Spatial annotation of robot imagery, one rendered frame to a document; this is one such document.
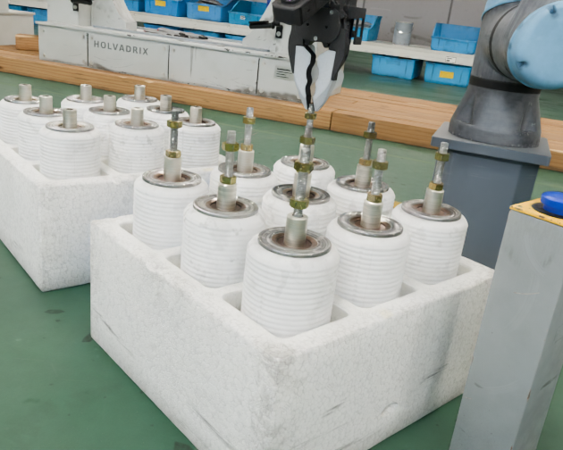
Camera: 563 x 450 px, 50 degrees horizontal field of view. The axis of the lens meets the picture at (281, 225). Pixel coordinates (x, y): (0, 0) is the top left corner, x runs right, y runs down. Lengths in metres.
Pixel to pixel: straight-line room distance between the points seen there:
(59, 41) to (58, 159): 2.28
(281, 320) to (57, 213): 0.51
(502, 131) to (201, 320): 0.61
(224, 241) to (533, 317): 0.33
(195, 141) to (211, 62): 1.72
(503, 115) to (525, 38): 0.18
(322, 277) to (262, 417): 0.14
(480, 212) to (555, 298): 0.44
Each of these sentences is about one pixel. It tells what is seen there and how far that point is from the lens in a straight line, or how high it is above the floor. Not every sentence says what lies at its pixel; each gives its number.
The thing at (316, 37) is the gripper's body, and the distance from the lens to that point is 0.89.
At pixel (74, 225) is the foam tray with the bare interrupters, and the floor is 0.11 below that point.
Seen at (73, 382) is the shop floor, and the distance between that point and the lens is 0.83.
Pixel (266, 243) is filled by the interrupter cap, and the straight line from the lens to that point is 0.60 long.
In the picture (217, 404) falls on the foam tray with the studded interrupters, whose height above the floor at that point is 0.08.
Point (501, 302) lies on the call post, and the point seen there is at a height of 0.21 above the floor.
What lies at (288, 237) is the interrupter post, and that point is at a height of 0.26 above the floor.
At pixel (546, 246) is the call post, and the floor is 0.29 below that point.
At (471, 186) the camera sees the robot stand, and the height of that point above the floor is 0.23.
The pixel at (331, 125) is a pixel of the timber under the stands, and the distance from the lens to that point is 2.55.
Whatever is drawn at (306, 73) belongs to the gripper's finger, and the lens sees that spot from 0.90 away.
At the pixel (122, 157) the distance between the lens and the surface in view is 1.07.
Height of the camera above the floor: 0.48
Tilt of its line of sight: 20 degrees down
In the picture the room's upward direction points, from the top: 7 degrees clockwise
